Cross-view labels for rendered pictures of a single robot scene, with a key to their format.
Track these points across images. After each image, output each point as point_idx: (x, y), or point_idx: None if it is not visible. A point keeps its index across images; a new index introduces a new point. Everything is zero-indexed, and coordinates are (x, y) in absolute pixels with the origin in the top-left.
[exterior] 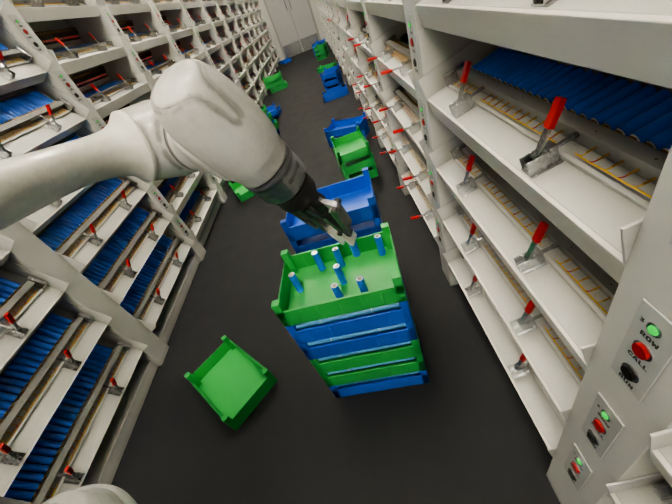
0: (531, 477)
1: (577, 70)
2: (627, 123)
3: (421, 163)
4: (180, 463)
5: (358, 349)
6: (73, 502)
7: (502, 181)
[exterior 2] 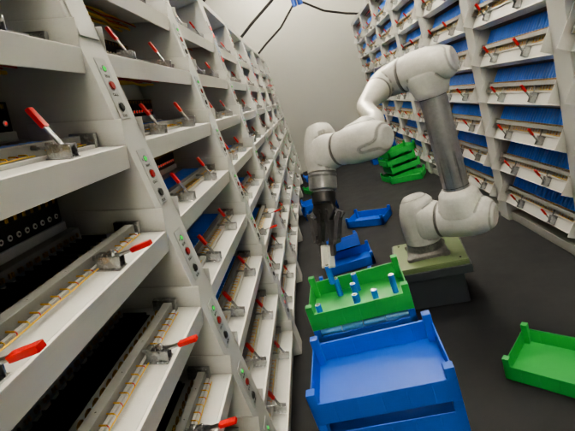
0: (308, 351)
1: None
2: (210, 221)
3: None
4: (569, 316)
5: None
6: (452, 195)
7: (222, 297)
